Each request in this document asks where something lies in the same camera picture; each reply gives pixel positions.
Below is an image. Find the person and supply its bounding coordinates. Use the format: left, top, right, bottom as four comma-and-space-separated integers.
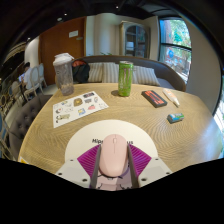
18, 61, 34, 91

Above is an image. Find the white tube with orange print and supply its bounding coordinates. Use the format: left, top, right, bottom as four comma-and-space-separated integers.
162, 87, 181, 108

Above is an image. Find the green and blue small pack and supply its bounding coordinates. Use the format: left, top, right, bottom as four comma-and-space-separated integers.
166, 112, 185, 125

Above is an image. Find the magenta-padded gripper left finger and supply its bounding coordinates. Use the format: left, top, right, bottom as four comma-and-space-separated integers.
54, 143, 103, 190

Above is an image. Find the clear shaker bottle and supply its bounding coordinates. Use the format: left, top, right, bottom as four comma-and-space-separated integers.
52, 52, 75, 97

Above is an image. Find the arched glass-door cabinet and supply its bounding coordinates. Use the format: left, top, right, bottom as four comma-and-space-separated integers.
119, 21, 151, 60

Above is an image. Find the large side window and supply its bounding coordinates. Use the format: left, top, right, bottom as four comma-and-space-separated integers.
213, 76, 224, 158

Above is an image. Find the black box with orange print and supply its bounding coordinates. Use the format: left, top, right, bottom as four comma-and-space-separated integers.
141, 89, 168, 109

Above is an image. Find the green drink can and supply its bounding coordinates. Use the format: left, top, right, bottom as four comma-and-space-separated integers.
117, 60, 135, 98

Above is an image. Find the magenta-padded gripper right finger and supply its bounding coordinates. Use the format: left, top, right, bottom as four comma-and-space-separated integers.
125, 143, 173, 188

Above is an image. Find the white chair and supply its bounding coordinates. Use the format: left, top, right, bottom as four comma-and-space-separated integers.
24, 63, 48, 98

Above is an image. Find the pink computer mouse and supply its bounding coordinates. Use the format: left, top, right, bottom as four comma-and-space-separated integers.
98, 133, 130, 178

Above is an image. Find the grey tufted bench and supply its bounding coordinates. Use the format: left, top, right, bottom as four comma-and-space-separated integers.
8, 94, 54, 159

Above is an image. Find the black-framed window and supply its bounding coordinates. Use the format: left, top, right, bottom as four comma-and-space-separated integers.
159, 18, 193, 84

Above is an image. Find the white sticker sheet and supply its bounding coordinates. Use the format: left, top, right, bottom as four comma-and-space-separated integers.
52, 90, 110, 129

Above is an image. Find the brown wooden door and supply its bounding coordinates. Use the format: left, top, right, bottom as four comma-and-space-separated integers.
38, 16, 87, 86

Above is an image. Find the round white pig-print mouse pad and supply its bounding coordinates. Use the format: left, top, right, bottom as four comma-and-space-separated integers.
64, 119, 159, 164

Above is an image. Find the striped cushion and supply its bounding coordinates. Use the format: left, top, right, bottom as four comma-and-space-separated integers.
101, 61, 121, 84
132, 65, 161, 87
87, 62, 105, 84

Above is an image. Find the grey curved sofa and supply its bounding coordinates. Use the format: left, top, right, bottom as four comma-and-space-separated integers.
71, 54, 188, 93

